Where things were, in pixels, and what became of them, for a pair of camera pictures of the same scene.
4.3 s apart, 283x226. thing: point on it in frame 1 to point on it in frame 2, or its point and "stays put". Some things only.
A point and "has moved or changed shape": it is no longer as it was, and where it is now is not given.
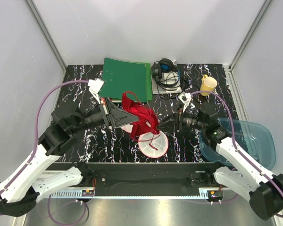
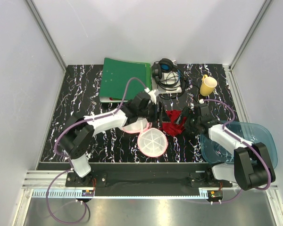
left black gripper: [120, 117] to [160, 116]
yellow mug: [208, 84] stays put
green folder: [120, 76] stays put
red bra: [146, 127] has moved or changed shape
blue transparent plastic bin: [257, 141] stays put
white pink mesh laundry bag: [151, 144] stays put
